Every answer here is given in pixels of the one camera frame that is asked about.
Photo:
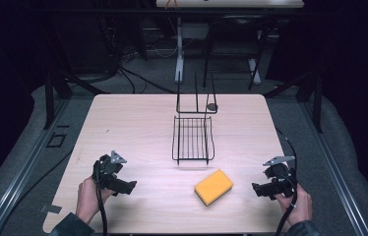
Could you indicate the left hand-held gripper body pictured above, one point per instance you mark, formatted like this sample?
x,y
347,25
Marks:
x,y
106,168

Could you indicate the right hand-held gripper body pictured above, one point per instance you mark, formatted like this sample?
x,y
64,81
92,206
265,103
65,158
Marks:
x,y
282,173

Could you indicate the yellow sponge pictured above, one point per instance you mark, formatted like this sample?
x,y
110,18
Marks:
x,y
213,187

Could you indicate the person's left hand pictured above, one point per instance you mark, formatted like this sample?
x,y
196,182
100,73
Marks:
x,y
87,200

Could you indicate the person's right hand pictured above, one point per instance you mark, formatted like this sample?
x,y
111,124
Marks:
x,y
301,208

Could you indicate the black tape square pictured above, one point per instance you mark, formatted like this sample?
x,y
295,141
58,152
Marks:
x,y
49,141

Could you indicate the grey tape piece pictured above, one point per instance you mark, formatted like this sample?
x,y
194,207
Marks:
x,y
50,208

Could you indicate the black metal stand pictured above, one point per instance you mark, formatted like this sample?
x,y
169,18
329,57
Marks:
x,y
49,98
318,105

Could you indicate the black chair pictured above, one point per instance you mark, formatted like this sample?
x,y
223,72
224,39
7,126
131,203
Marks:
x,y
237,29

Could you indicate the white background table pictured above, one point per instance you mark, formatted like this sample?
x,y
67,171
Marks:
x,y
237,3

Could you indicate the aluminium rail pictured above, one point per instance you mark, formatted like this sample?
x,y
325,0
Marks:
x,y
18,183
336,170

